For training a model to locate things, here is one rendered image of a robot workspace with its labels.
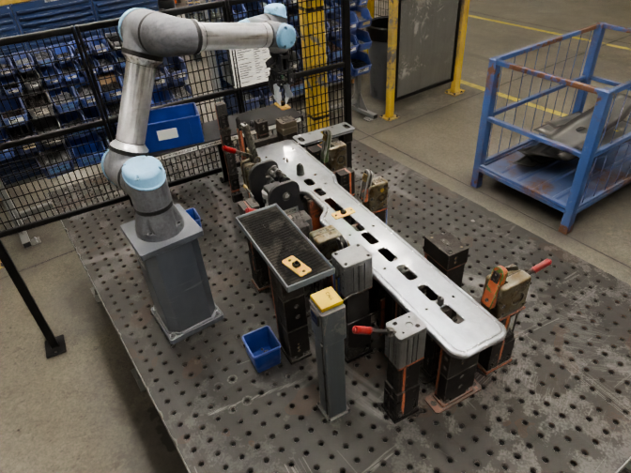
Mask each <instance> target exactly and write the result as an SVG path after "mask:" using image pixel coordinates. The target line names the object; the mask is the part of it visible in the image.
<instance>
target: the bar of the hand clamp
mask: <svg viewBox="0 0 631 473"><path fill-rule="evenodd" d="M240 125H241V127H240V129H239V131H243V134H244V138H245V141H246V144H247V146H248V149H249V152H250V154H252V155H253V158H254V157H257V156H258V154H257V151H256V148H255V145H254V140H253V136H252V134H251V131H250V127H252V128H254V127H255V124H254V122H253V120H251V121H250V124H247V125H246V122H243V123H240Z"/></svg>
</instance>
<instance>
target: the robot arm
mask: <svg viewBox="0 0 631 473"><path fill-rule="evenodd" d="M118 34H119V36H120V37H121V39H122V41H123V44H122V54H123V55H124V56H125V58H126V67H125V74H124V81H123V88H122V95H121V102H120V110H119V117H118V124H117V131H116V138H115V139H114V140H113V141H112V142H111V143H110V146H109V149H108V150H107V152H105V153H104V154H103V156H102V159H101V170H102V171H103V173H104V175H105V176H106V177H107V178H108V180H109V181H110V182H112V183H113V184H115V185H117V186H118V187H119V188H120V189H121V190H123V191H124V192H126V193H127V194H128V195H129V196H130V198H131V201H132V204H133V207H134V210H135V213H136V214H135V231H136V234H137V236H138V237H139V238H140V239H142V240H143V241H146V242H160V241H164V240H167V239H170V238H172V237H175V236H176V235H177V234H179V233H180V232H181V231H182V229H183V228H184V220H183V217H182V215H181V213H180V212H179V211H178V209H177V208H176V206H175V205H174V203H173V200H172V196H171V193H170V190H169V187H168V183H167V179H166V173H165V171H164V169H163V167H162V164H161V162H160V161H159V160H157V159H156V158H153V157H150V156H148V148H147V147H146V145H145V141H146V130H147V123H148V117H149V111H150V104H151V99H152V92H153V86H154V80H155V73H156V67H157V66H158V65H160V64H161V63H162V60H163V58H164V57H173V56H183V55H195V54H200V53H201V51H213V50H233V49H252V48H269V55H270V56H271V58H270V59H268V60H267V61H266V62H265V63H266V66H267V68H270V70H269V76H268V77H269V89H270V91H271V93H272V95H273V97H274V98H275V100H276V101H277V103H278V104H279V105H280V106H282V103H281V100H282V96H281V93H280V91H279V90H280V85H281V86H282V88H283V90H284V91H283V94H284V98H283V100H284V103H285V104H287V102H288V99H289V98H292V97H293V93H292V92H291V90H290V85H292V84H293V83H296V70H295V69H293V68H292V67H290V66H289V61H288V58H290V53H289V48H291V47H292V46H293V45H294V43H295V41H296V31H295V29H294V28H293V26H291V25H289V24H287V16H286V10H285V6H284V5H283V4H268V5H266V6H265V11H264V14H261V15H258V16H254V17H252V18H248V19H247V18H246V19H245V20H242V21H239V22H238V23H199V22H198V21H197V20H195V19H183V18H179V17H175V16H171V15H168V14H165V13H161V12H158V11H154V10H151V9H149V8H131V9H129V10H127V11H126V12H124V13H123V15H122V16H121V18H120V20H119V22H118ZM293 72H294V73H295V79H294V74H293Z"/></svg>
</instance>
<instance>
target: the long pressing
mask: <svg viewBox="0 0 631 473"><path fill-rule="evenodd" d="M292 149H293V150H292ZM256 151H257V154H258V157H260V158H261V161H265V160H274V161H276V162H277V164H278V168H279V169H280V170H281V171H282V173H285V174H286V176H288V177H290V178H291V179H292V180H295V181H296V182H297V183H298V184H299V186H300V194H304V195H307V196H309V197H310V198H311V199H312V200H313V201H314V202H315V203H316V204H317V205H318V206H319V207H320V208H321V209H322V210H323V212H322V214H321V216H320V218H319V222H320V224H321V225H322V226H323V227H325V226H327V225H333V226H334V227H335V228H336V229H337V230H338V231H339V232H340V233H341V234H342V235H343V236H345V238H346V239H347V240H348V242H349V245H350V246H352V245H354V244H357V243H360V244H362V245H363V247H364V248H365V249H366V250H368V251H369V252H370V253H371V254H372V255H373V277H372V278H373V279H374V280H375V281H376V282H377V283H378V284H379V285H380V286H381V287H382V288H383V289H384V290H385V291H386V292H387V293H388V294H389V295H390V296H391V297H392V298H393V299H394V300H395V301H396V302H397V303H398V304H399V305H400V306H401V307H402V308H403V309H404V310H405V311H406V312H407V313H409V312H414V313H415V314H416V315H417V316H418V317H419V318H420V319H421V320H422V321H423V322H424V323H425V324H426V326H427V328H426V333H427V334H428V335H429V336H430V337H431V338H432V339H433V340H434V341H435V342H436V343H437V344H438V345H439V346H440V347H441V348H442V349H443V350H444V351H445V352H446V353H447V354H448V355H449V356H450V357H452V358H455V359H468V358H470V357H472V356H474V355H476V354H478V353H479V352H481V351H483V350H485V349H487V348H488V347H490V346H492V345H493V344H495V343H498V342H500V341H502V340H503V339H504V338H505V337H506V333H507V331H506V327H505V326H504V325H503V324H502V322H500V321H499V320H498V319H497V318H496V317H495V316H493V315H492V314H491V313H490V312H488V311H487V310H486V309H485V308H484V307H483V306H481V305H480V304H479V303H478V302H477V301H476V300H474V299H473V298H472V297H471V296H470V295H468V294H467V293H466V292H465V291H464V290H463V289H461V288H460V287H459V286H458V285H457V284H455V283H454V282H453V281H452V280H451V279H449V278H448V277H447V276H446V275H445V274H444V273H442V272H441V271H440V270H439V269H438V268H437V267H435V266H434V265H433V264H432V263H431V262H429V261H428V260H427V259H426V258H425V257H423V256H422V255H421V254H420V253H419V252H417V251H416V250H415V249H414V248H413V247H412V246H410V245H409V244H408V243H407V242H406V241H405V240H404V239H403V238H401V237H400V236H399V235H397V234H396V233H395V232H394V230H392V229H391V228H390V227H389V226H388V225H387V224H385V223H384V222H383V221H382V220H381V219H379V218H378V217H377V216H376V215H375V214H374V213H372V212H371V211H370V210H369V209H368V208H366V207H365V206H364V205H363V204H362V203H360V202H359V201H358V200H357V199H356V198H355V197H353V196H352V195H351V194H350V193H349V192H348V191H346V190H345V189H344V188H343V187H342V186H340V185H339V184H338V182H337V177H336V175H335V174H334V173H333V172H332V171H331V170H329V169H328V168H327V167H326V166H325V165H323V164H322V163H321V162H320V161H319V160H317V159H316V158H315V157H314V156H312V155H311V154H310V153H309V152H308V151H306V150H305V149H304V148H303V147H302V146H300V145H299V144H298V143H297V142H295V141H294V140H283V141H281V142H277V143H274V144H270V145H264V146H261V147H258V148H257V149H256ZM265 157H267V158H265ZM283 158H285V160H283ZM286 158H288V162H286ZM261 161H260V162H261ZM298 163H302V164H303V167H304V175H297V169H296V168H297V164H298ZM308 179H310V180H312V181H313V182H314V183H315V184H314V185H312V186H308V185H307V184H306V183H305V182H304V181H305V180H308ZM324 183H327V184H324ZM317 189H322V190H323V191H324V192H325V193H326V194H325V195H322V196H319V195H318V194H317V193H316V192H314V190H317ZM327 199H332V200H333V201H334V202H335V203H336V204H337V205H338V206H339V207H341V208H342V209H345V208H348V207H352V208H353V209H354V210H355V211H356V213H353V214H350V215H348V216H350V217H351V218H353V219H354V220H355V221H356V222H357V223H358V224H359V225H360V226H361V227H363V228H364V230H362V231H360V232H358V231H356V230H355V229H354V228H353V227H352V226H351V225H350V224H349V223H348V222H347V221H345V220H344V217H343V218H340V219H337V220H336V219H335V218H334V217H333V216H332V215H331V213H334V212H336V211H335V210H334V209H333V208H332V207H330V206H329V205H328V204H327V203H326V202H325V200H327ZM373 225H374V226H373ZM364 233H369V234H370V235H371V236H372V237H374V238H375V239H376V240H377V241H378V243H377V244H374V245H372V244H370V243H369V242H368V241H367V240H366V239H365V238H364V237H363V236H362V234H364ZM350 235H351V236H350ZM381 249H387V250H388V251H389V252H390V253H391V254H392V255H393V256H394V257H395V258H396V260H394V261H392V262H390V261H388V260H387V259H386V258H385V257H384V256H383V255H382V254H381V253H380V252H379V250H381ZM401 266H405V267H407V268H408V269H409V270H410V271H411V272H412V273H413V274H414V275H415V276H416V277H417V278H416V279H414V280H412V281H410V280H408V279H407V278H406V277H405V276H404V275H403V274H402V273H401V272H400V271H399V270H398V269H397V268H398V267H401ZM384 267H385V268H386V269H383V268H384ZM423 284H425V285H426V286H427V287H428V288H430V289H431V290H432V291H433V292H434V293H435V294H436V295H437V296H438V297H439V296H443V297H444V303H445V304H444V305H442V306H439V305H438V304H437V303H436V301H437V300H434V301H432V300H430V299H429V298H428V297H427V296H426V295H424V294H423V293H422V292H421V291H420V290H419V289H418V286H420V285H423ZM452 296H454V298H452ZM444 306H449V307H450V308H452V309H453V310H454V311H455V312H456V313H457V314H458V315H459V316H460V317H461V318H463V320H464V321H463V322H462V323H460V324H456V323H454V322H453V321H452V320H451V319H450V318H449V317H448V316H447V315H446V314H445V313H444V312H443V311H442V310H441V309H440V308H442V307H444ZM426 309H428V310H426Z"/></svg>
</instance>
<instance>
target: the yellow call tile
mask: <svg viewBox="0 0 631 473"><path fill-rule="evenodd" d="M311 300H312V301H313V302H314V303H315V305H316V306H317V308H318V309H319V310H320V311H321V312H322V313H323V312H325V311H327V310H329V309H332V308H334V307H336V306H339V305H341V304H343V300H342V299H341V298H340V297H339V296H338V294H337V293H336V292H335V291H334V290H333V288H332V287H331V286H330V287H328V288H326V289H323V290H321V291H318V292H316V293H314V294H312V295H311Z"/></svg>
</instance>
